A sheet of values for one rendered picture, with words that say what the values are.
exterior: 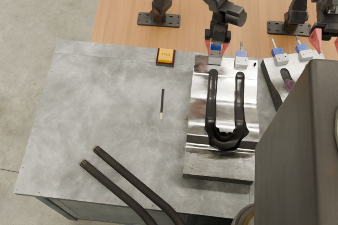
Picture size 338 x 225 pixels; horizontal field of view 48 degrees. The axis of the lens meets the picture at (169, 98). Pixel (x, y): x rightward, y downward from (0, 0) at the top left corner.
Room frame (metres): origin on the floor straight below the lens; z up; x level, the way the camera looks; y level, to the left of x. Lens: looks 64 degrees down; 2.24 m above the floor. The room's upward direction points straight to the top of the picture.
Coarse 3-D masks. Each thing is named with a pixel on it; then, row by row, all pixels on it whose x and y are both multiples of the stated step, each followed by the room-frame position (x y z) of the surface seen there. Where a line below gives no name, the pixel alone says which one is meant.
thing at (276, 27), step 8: (272, 24) 1.08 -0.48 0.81; (280, 24) 1.08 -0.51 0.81; (288, 24) 1.04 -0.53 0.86; (296, 24) 1.03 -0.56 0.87; (304, 24) 1.08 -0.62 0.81; (272, 32) 1.04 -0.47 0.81; (280, 32) 1.04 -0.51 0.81; (288, 32) 1.03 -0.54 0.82; (296, 32) 1.04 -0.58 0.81; (304, 32) 1.04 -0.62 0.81
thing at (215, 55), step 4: (212, 44) 0.89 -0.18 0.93; (212, 48) 0.87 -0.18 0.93; (216, 48) 0.87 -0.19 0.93; (220, 48) 0.87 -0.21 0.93; (212, 52) 0.84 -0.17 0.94; (216, 52) 0.84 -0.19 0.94; (220, 52) 0.84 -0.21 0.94; (212, 56) 0.82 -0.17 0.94; (216, 56) 0.82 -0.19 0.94; (220, 56) 0.82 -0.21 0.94; (208, 60) 0.83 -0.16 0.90; (212, 60) 0.81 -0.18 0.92; (216, 60) 0.81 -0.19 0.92; (220, 60) 0.81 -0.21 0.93; (216, 64) 0.81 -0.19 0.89
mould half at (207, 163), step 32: (224, 64) 0.82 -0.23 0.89; (256, 64) 0.82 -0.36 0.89; (192, 96) 0.67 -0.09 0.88; (224, 96) 0.67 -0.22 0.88; (256, 96) 0.67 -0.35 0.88; (192, 128) 0.52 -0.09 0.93; (224, 128) 0.52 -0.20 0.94; (256, 128) 0.52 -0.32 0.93; (192, 160) 0.42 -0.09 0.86; (224, 160) 0.42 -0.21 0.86
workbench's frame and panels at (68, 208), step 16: (64, 208) 0.33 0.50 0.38; (80, 208) 0.32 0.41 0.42; (96, 208) 0.31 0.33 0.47; (112, 208) 0.30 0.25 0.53; (128, 208) 0.29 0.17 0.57; (144, 208) 0.25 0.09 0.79; (128, 224) 0.30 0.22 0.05; (144, 224) 0.29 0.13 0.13; (160, 224) 0.28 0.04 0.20; (192, 224) 0.25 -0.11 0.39; (208, 224) 0.25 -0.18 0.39; (224, 224) 0.24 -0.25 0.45
